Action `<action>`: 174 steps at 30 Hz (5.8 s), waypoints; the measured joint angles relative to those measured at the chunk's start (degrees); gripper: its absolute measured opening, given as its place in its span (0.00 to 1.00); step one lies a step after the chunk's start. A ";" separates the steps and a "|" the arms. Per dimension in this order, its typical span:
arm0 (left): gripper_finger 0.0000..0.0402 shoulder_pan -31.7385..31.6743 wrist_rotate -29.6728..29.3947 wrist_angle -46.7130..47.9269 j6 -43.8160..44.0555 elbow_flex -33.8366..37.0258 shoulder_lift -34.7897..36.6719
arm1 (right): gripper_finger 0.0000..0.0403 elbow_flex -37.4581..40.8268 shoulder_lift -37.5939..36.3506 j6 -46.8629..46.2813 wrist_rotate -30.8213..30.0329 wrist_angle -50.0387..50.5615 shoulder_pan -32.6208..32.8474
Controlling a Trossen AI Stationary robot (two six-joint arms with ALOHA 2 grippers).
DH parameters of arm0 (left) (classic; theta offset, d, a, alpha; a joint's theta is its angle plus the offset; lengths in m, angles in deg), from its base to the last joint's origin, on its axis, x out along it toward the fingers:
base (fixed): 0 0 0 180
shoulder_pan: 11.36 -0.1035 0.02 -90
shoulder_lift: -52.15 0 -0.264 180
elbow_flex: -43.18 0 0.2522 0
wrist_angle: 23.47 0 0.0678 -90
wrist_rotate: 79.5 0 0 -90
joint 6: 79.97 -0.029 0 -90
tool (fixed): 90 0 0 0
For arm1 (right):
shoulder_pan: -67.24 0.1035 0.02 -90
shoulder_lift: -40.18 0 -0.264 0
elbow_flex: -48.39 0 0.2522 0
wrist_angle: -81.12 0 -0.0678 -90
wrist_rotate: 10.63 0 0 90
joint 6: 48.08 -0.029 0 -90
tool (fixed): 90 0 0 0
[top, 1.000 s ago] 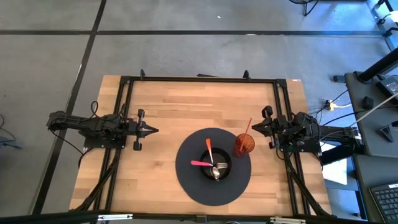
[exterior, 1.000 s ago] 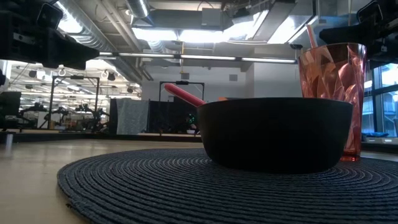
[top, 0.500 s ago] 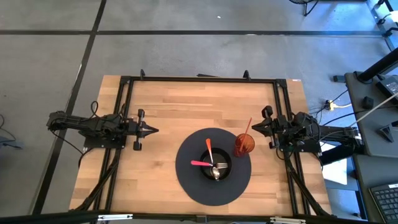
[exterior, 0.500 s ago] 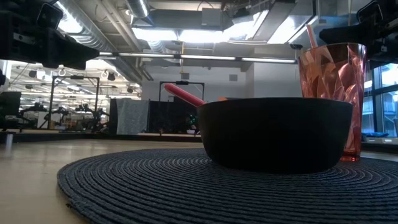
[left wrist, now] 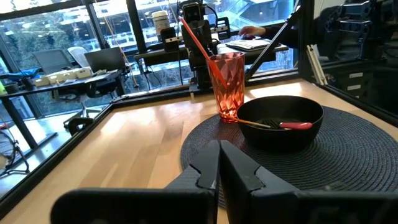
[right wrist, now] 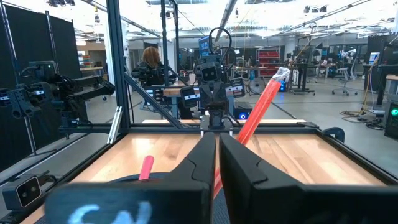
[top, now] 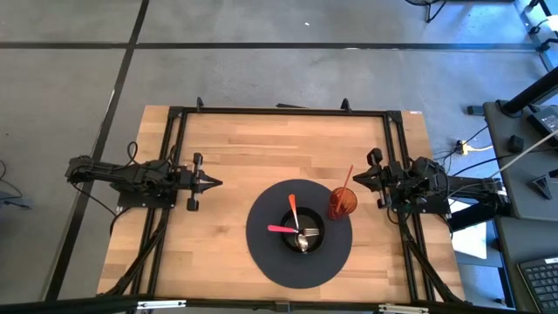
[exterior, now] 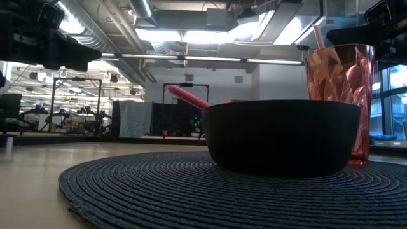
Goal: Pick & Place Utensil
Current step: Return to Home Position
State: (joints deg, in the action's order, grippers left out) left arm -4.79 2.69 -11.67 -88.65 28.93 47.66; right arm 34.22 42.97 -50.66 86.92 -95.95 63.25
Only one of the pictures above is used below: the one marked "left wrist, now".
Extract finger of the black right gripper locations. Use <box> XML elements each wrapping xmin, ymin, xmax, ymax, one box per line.
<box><xmin>186</xmin><ymin>23</ymin><xmax>200</xmax><ymax>54</ymax></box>
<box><xmin>198</xmin><ymin>23</ymin><xmax>214</xmax><ymax>54</ymax></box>

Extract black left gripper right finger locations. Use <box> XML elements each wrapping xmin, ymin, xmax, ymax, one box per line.
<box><xmin>220</xmin><ymin>139</ymin><xmax>398</xmax><ymax>224</ymax></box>

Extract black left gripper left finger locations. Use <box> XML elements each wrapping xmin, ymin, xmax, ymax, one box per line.
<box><xmin>50</xmin><ymin>139</ymin><xmax>221</xmax><ymax>224</ymax></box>

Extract red drinking straw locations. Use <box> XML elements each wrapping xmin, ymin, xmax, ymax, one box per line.
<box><xmin>178</xmin><ymin>15</ymin><xmax>229</xmax><ymax>91</ymax></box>

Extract orange faceted plastic tumbler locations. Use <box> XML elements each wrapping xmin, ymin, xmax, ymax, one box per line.
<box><xmin>206</xmin><ymin>52</ymin><xmax>246</xmax><ymax>124</ymax></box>

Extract black bowl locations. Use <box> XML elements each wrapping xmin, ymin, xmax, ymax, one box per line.
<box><xmin>236</xmin><ymin>95</ymin><xmax>325</xmax><ymax>151</ymax></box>

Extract fork with pink handle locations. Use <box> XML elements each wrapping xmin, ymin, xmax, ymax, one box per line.
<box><xmin>257</xmin><ymin>117</ymin><xmax>313</xmax><ymax>131</ymax></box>

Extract person's forearm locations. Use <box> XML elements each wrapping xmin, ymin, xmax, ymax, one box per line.
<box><xmin>264</xmin><ymin>23</ymin><xmax>301</xmax><ymax>49</ymax></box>

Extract grey desk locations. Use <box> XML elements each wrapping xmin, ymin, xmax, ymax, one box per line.
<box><xmin>133</xmin><ymin>42</ymin><xmax>290</xmax><ymax>68</ymax></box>

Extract white jar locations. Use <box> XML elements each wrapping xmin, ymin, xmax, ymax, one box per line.
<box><xmin>151</xmin><ymin>10</ymin><xmax>171</xmax><ymax>35</ymax></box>

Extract computer keyboard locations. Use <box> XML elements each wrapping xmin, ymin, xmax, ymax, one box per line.
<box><xmin>225</xmin><ymin>39</ymin><xmax>272</xmax><ymax>52</ymax></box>

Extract person's hand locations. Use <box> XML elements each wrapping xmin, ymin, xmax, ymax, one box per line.
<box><xmin>238</xmin><ymin>26</ymin><xmax>267</xmax><ymax>40</ymax></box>

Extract dark laptop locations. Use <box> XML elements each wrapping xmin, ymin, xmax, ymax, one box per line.
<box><xmin>83</xmin><ymin>46</ymin><xmax>128</xmax><ymax>75</ymax></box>

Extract white office chair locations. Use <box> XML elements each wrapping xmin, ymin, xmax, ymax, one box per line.
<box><xmin>67</xmin><ymin>46</ymin><xmax>90</xmax><ymax>68</ymax></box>

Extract dark round woven placemat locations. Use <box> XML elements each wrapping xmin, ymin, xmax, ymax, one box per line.
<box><xmin>180</xmin><ymin>105</ymin><xmax>398</xmax><ymax>208</ymax></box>

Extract white aluminium extrusion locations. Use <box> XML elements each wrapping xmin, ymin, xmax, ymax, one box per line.
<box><xmin>306</xmin><ymin>44</ymin><xmax>328</xmax><ymax>86</ymax></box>

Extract white storage boxes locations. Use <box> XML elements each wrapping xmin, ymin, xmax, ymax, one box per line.
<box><xmin>32</xmin><ymin>67</ymin><xmax>93</xmax><ymax>88</ymax></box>

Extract grey office chair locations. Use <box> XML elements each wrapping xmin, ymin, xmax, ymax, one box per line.
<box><xmin>32</xmin><ymin>48</ymin><xmax>75</xmax><ymax>75</ymax></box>

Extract dark office desk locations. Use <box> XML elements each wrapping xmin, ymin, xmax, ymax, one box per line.
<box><xmin>0</xmin><ymin>68</ymin><xmax>127</xmax><ymax>150</ymax></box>

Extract blue cloth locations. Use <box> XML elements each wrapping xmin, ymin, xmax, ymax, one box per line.
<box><xmin>0</xmin><ymin>68</ymin><xmax>41</xmax><ymax>83</ymax></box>

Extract dark drawer cabinet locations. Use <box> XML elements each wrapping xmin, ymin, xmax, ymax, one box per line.
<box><xmin>323</xmin><ymin>60</ymin><xmax>398</xmax><ymax>106</ymax></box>

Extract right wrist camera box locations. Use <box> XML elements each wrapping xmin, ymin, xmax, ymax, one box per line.
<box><xmin>182</xmin><ymin>1</ymin><xmax>203</xmax><ymax>23</ymax></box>

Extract black window frame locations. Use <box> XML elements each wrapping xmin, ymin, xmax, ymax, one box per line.
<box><xmin>0</xmin><ymin>0</ymin><xmax>299</xmax><ymax>82</ymax></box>

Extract black cable coil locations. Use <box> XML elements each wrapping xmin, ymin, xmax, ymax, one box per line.
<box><xmin>67</xmin><ymin>117</ymin><xmax>95</xmax><ymax>137</ymax></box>

